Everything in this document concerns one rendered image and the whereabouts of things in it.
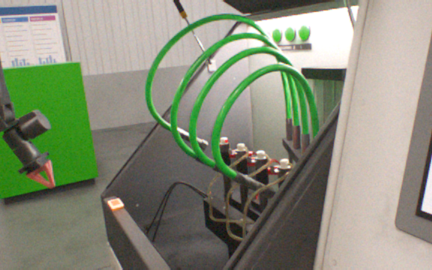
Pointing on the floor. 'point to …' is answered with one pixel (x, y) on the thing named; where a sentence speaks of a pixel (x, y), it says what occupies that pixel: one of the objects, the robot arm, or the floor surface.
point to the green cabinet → (64, 94)
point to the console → (377, 143)
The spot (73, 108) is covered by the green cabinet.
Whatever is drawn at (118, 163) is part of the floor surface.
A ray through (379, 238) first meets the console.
